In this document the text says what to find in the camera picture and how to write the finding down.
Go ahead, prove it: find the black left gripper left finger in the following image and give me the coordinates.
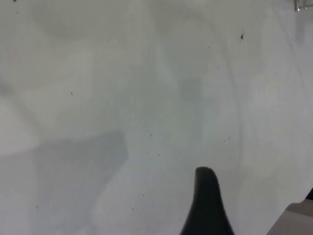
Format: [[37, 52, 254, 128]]
[[180, 167, 236, 235]]

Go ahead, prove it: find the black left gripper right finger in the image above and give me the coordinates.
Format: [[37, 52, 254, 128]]
[[266, 187, 313, 235]]

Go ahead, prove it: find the metal wire plate rack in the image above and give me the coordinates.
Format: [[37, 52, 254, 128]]
[[293, 0, 308, 12]]

